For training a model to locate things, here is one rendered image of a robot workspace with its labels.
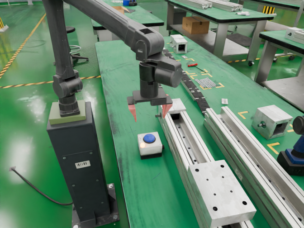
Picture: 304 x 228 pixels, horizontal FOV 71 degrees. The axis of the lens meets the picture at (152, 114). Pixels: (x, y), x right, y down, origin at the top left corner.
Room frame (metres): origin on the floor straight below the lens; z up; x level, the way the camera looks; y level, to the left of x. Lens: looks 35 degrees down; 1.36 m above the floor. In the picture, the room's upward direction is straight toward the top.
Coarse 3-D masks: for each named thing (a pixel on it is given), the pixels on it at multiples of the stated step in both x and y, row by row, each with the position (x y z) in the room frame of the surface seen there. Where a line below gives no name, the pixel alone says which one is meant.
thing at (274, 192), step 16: (208, 112) 0.74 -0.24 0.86; (224, 112) 0.74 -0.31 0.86; (208, 128) 0.71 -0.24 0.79; (224, 128) 0.62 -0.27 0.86; (240, 128) 0.63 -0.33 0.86; (224, 144) 0.58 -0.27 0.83; (240, 144) 0.57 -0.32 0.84; (256, 144) 0.54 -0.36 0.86; (240, 160) 0.49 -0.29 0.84; (256, 160) 0.50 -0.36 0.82; (272, 160) 0.46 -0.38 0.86; (240, 176) 0.46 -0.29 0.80; (256, 176) 0.40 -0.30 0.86; (272, 176) 0.43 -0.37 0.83; (288, 176) 0.40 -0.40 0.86; (256, 192) 0.38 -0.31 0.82; (272, 192) 0.35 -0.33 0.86; (288, 192) 0.36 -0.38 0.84; (272, 208) 0.32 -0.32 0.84; (288, 208) 0.30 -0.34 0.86; (272, 224) 0.30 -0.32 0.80; (288, 224) 0.27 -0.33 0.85
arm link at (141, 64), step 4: (140, 64) 0.58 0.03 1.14; (144, 64) 0.58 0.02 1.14; (148, 64) 0.57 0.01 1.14; (152, 64) 0.57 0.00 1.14; (156, 64) 0.57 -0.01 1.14; (140, 68) 0.58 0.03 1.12; (144, 68) 0.57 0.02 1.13; (148, 68) 0.56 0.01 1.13; (152, 68) 0.57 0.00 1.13; (156, 68) 0.55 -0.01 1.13; (140, 72) 0.58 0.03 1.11; (144, 72) 0.57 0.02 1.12; (148, 72) 0.56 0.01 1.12; (152, 72) 0.57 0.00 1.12; (140, 76) 0.58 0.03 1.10; (144, 76) 0.57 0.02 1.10; (148, 76) 0.56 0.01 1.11; (152, 76) 0.57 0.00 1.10; (144, 80) 0.57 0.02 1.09; (148, 80) 0.56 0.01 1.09; (152, 80) 0.56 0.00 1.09
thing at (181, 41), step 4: (176, 40) 1.75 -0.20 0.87; (180, 40) 1.76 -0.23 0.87; (184, 40) 1.75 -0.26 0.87; (176, 44) 1.70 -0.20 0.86; (180, 44) 1.74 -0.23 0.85; (184, 44) 1.75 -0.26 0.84; (176, 48) 1.70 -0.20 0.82; (180, 48) 1.73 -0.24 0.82; (184, 48) 1.74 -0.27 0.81; (176, 52) 1.70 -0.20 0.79; (180, 52) 1.71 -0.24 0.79; (184, 52) 1.71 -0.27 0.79
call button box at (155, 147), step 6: (156, 132) 0.63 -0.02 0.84; (138, 138) 0.60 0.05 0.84; (156, 138) 0.60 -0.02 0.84; (138, 144) 0.59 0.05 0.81; (150, 144) 0.56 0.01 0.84; (156, 144) 0.56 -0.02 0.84; (144, 150) 0.55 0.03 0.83; (150, 150) 0.55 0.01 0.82; (156, 150) 0.56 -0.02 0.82; (144, 156) 0.55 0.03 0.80; (150, 156) 0.55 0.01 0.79; (156, 156) 0.56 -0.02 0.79
